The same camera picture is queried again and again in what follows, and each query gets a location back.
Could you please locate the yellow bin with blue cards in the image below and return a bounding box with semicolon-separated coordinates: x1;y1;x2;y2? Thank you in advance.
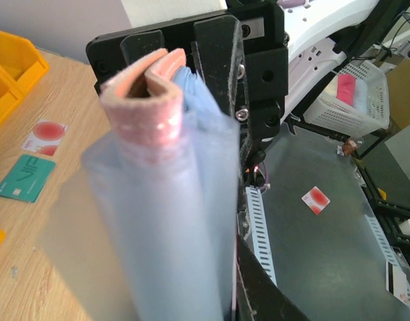
0;31;49;96

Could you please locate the white red card on floor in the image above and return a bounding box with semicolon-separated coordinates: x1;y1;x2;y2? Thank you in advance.
302;187;330;215

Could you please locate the white card with black stripe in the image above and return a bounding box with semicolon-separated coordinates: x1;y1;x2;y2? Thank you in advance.
386;260;410;306

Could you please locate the yellow bin with red cards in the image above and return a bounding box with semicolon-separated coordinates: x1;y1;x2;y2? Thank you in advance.
0;66;23;127

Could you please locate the teal card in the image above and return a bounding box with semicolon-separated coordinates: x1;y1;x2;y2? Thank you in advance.
0;154;56;203

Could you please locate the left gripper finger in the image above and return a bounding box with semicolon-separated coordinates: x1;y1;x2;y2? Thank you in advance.
235;235;308;321

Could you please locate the white card with red circles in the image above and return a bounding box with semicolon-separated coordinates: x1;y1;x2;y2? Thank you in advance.
21;119;68;156

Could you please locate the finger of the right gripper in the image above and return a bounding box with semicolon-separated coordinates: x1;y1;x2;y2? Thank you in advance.
120;30;165;64

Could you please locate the white perforated basket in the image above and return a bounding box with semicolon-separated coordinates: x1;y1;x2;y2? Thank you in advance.
304;61;390;136

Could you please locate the white slotted cable duct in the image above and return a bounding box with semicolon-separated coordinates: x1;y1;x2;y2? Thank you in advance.
245;187;277;286

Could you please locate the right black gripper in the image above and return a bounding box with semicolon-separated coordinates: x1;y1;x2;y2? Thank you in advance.
86;1;289;169

